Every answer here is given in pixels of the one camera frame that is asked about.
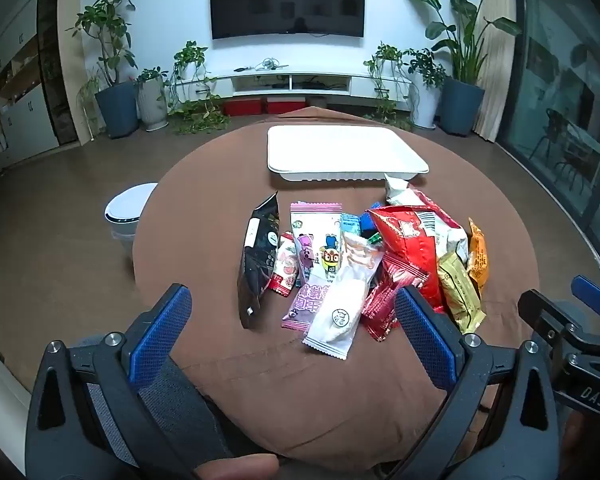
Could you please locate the cartoon print snack packet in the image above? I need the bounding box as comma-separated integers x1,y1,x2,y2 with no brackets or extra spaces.
289,201,344,286

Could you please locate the red foil snack packet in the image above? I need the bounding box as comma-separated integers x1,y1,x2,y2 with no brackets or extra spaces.
361,252,431,343

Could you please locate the trailing pothos plant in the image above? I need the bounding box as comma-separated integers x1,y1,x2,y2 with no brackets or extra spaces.
167,40,231,136

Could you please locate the tall leafy tree plant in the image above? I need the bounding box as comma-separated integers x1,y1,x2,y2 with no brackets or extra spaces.
67,0,138,88

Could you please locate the small red pink snack packet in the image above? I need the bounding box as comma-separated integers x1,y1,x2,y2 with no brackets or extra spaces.
267,231,301,300

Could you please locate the white plastic tray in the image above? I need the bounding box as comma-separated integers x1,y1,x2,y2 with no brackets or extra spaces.
266,124,429,182

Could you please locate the black snack packet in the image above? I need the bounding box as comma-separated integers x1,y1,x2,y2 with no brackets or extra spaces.
236,191,281,331

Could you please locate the beige curtain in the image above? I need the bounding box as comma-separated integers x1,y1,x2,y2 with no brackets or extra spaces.
472,0,518,141

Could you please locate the wall-mounted black television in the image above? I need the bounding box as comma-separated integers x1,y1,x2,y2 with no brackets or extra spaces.
209,0,366,41

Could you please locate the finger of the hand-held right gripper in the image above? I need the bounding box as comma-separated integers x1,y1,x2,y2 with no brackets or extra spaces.
517,287,581,351
570,275,600,318

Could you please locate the large broad-leaf plant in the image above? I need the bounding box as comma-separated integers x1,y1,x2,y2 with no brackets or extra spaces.
397,0,523,83

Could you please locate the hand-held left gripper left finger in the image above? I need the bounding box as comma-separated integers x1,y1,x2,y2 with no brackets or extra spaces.
25,282,201,480

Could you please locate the white television cabinet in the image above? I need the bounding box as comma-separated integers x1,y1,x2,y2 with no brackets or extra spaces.
180,67,416,106

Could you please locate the square blue plant pot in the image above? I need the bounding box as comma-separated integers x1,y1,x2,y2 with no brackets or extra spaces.
439,77,486,137

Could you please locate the white round bin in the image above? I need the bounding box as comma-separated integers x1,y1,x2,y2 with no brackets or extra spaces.
104,182,159,256

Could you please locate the tall white plant pot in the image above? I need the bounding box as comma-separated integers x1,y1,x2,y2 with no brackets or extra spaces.
411,72,440,129

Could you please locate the white crinkled snack packet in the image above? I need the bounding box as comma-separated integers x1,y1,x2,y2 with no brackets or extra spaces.
384,172,421,207

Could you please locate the orange snack packet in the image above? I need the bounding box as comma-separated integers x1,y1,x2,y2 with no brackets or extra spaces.
466,217,490,293

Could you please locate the gold snack packet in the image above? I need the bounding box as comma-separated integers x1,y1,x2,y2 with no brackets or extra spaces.
436,250,487,333

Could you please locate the white storage cabinet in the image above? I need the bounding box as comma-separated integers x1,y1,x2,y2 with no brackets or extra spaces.
0,0,81,176

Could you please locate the trailing vine plant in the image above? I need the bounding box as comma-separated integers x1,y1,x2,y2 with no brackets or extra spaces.
362,42,413,131

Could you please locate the small bushy green plant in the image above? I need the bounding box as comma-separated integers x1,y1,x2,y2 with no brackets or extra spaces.
136,66,168,86

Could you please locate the glass sliding door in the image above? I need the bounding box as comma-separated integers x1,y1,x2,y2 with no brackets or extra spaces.
497,0,600,241

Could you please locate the large red chip bag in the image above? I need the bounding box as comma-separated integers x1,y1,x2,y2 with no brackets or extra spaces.
367,187,470,313

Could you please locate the clear packet with white bun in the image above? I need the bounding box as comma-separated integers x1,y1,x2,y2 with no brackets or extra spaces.
302,230,385,361

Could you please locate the white ribbed plant pot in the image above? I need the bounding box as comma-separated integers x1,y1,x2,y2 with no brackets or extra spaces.
137,80,170,131

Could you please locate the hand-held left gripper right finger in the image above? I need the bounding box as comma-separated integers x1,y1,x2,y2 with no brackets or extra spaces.
394,285,565,480

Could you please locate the blue grey plant pot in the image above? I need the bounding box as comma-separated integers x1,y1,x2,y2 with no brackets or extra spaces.
94,81,141,139

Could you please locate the purple snack packet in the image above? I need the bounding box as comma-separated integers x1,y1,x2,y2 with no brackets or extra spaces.
281,280,331,332

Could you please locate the bushy umbrella plant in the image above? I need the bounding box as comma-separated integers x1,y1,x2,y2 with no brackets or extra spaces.
405,49,448,86

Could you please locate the deep blue snack packet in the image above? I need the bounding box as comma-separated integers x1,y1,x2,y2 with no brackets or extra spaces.
359,203,383,233

